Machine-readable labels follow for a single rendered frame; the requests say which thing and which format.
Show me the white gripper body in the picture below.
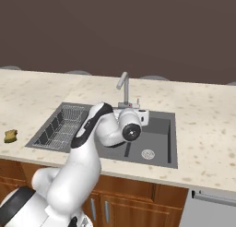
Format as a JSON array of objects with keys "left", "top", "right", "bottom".
[{"left": 137, "top": 108, "right": 151, "bottom": 127}]

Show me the grey sink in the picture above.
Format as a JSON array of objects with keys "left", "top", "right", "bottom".
[{"left": 25, "top": 102, "right": 179, "bottom": 170}]

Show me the wooden panel under sink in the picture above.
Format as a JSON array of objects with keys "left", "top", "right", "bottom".
[{"left": 91, "top": 173, "right": 189, "bottom": 210}]

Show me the yellow-green sponge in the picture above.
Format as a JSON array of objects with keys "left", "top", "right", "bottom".
[{"left": 3, "top": 128, "right": 18, "bottom": 144}]

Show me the silver tap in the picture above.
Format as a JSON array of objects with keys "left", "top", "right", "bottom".
[{"left": 115, "top": 71, "right": 141, "bottom": 111}]

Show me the round silver drain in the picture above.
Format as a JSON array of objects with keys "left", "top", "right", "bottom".
[{"left": 140, "top": 149, "right": 155, "bottom": 161}]

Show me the wooden cupboard door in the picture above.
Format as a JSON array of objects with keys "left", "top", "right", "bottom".
[
  {"left": 81, "top": 190, "right": 102, "bottom": 227},
  {"left": 100, "top": 193, "right": 183, "bottom": 227}
]

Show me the grey dishwasher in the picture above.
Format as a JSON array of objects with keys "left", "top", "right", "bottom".
[{"left": 178, "top": 187, "right": 236, "bottom": 227}]

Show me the wooden cupboard run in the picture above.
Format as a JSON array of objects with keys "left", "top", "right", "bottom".
[{"left": 0, "top": 158, "right": 72, "bottom": 205}]

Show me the wire dish rack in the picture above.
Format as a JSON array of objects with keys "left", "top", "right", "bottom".
[{"left": 32, "top": 104, "right": 94, "bottom": 152}]

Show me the silver cupboard handle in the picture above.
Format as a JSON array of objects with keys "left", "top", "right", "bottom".
[
  {"left": 103, "top": 200, "right": 111, "bottom": 224},
  {"left": 89, "top": 197, "right": 97, "bottom": 222}
]

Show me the silver dishwasher handle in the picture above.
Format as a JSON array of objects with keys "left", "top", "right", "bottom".
[{"left": 191, "top": 189, "right": 236, "bottom": 208}]

